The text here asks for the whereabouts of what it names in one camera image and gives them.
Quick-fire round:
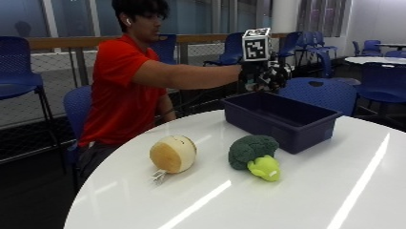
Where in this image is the blue chair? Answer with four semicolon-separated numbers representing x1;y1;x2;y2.
276;31;339;79
383;50;406;59
353;62;406;118
62;85;94;192
148;33;178;66
202;31;246;67
276;76;359;117
351;39;384;57
0;35;61;151

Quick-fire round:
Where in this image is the white marker cube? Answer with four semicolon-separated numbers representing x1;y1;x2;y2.
240;27;272;62

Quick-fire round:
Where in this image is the dark blue plastic bin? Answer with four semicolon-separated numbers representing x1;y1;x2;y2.
220;91;343;156

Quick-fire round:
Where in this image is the green broccoli soft toy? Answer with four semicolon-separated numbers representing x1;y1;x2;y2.
227;135;283;183

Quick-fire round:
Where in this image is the white round table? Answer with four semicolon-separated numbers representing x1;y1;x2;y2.
343;55;406;66

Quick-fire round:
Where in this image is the tan round soft toy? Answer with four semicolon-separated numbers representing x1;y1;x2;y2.
148;135;198;186

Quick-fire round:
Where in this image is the the person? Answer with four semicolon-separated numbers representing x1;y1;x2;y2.
75;0;243;189

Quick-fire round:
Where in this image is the wooden handrail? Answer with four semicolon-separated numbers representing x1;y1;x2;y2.
25;32;292;51

